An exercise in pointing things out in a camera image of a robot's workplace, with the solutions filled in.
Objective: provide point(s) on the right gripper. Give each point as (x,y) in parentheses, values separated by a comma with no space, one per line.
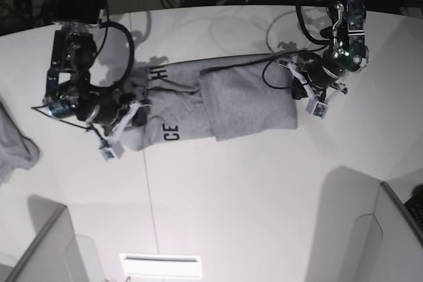
(116,113)

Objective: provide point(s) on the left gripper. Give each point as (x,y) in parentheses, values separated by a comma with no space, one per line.
(311,80)

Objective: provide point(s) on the grey T-shirt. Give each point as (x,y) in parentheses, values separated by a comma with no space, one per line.
(224,98)

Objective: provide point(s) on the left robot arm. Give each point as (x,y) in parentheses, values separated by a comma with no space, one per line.
(344,47)

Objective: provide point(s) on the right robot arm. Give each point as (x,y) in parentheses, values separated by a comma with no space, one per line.
(69,91)

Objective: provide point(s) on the grey cloth pile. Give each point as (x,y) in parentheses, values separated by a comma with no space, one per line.
(17,151)

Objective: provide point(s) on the left white bin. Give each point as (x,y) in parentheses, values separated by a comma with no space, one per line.
(57,253)

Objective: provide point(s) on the white bin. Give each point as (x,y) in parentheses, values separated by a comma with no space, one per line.
(369,239)
(57,253)

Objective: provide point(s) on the black keyboard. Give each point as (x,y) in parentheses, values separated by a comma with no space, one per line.
(414,206)

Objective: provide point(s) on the right white bin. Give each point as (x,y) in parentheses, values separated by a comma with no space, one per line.
(369,239)

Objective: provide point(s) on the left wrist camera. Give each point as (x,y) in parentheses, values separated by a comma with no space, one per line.
(317,108)

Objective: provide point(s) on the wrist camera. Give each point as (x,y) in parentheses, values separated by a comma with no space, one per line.
(317,108)
(111,151)

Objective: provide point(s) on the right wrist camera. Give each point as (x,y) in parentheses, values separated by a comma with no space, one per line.
(111,151)

